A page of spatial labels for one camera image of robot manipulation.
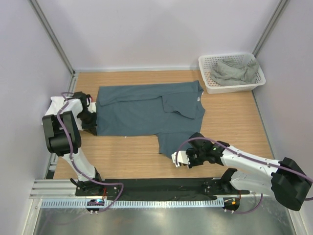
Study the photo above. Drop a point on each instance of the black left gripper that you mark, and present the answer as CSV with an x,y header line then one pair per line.
x,y
91,127

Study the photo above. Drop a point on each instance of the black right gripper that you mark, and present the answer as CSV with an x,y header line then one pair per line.
x,y
192,163

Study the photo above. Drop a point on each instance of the blue t shirt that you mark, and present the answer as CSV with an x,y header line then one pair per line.
x,y
172,112

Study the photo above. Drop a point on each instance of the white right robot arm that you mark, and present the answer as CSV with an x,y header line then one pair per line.
x,y
284,180

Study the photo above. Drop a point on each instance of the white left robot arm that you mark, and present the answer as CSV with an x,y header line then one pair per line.
x,y
66,116

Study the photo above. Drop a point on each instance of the folded white t shirt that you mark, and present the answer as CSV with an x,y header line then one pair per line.
x,y
74,105

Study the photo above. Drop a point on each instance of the grey t shirt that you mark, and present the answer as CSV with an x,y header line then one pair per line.
x,y
227,73

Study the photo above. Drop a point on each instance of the white plastic basket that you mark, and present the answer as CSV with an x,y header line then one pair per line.
x,y
208,63

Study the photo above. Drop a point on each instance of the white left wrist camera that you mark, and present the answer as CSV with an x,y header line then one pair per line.
x,y
92,107

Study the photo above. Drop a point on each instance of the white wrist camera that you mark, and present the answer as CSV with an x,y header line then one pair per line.
x,y
181,159
92,107

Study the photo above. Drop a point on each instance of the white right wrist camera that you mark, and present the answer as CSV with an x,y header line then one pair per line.
x,y
181,159

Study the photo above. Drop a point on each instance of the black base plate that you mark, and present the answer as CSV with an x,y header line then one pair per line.
x,y
173,189

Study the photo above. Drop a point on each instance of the aluminium front rail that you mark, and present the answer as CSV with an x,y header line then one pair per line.
x,y
59,188

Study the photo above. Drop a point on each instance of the slotted grey cable duct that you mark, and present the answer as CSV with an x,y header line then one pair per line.
x,y
88,203

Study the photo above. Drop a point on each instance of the aluminium left corner post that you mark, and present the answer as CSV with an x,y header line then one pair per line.
x,y
48,29

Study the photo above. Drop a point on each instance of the aluminium corner post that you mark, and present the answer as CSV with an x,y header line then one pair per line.
x,y
48,29
277,14

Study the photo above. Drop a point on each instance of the aluminium right corner post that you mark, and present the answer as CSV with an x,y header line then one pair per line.
x,y
277,14

